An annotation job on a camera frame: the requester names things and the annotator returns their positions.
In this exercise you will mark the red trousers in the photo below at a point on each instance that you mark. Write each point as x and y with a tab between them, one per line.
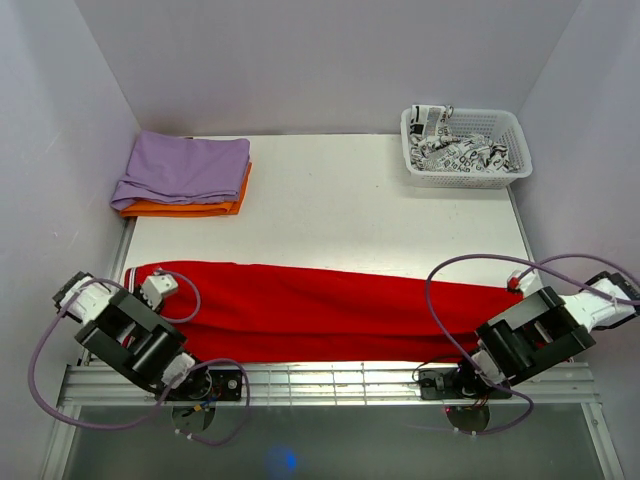
254	313

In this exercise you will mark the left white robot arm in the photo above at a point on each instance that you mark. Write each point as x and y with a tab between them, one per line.
124	329

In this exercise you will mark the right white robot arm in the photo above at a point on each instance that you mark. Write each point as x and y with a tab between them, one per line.
541	331

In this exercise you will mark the black white printed trousers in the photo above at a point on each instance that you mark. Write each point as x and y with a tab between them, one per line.
434	147

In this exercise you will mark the folded purple trousers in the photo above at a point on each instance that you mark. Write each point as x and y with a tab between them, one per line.
179	171

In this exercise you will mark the white plastic basket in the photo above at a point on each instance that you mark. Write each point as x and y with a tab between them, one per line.
498	125

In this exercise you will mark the aluminium frame rail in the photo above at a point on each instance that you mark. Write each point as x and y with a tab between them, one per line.
324	384

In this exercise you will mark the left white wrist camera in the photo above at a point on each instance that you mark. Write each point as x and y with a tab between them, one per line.
157	287

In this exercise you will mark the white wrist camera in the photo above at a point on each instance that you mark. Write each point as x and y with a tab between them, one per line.
524	282
157	287

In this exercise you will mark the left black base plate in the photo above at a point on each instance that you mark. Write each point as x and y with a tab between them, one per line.
217	384

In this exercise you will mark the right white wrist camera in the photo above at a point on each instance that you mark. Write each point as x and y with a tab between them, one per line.
524	282

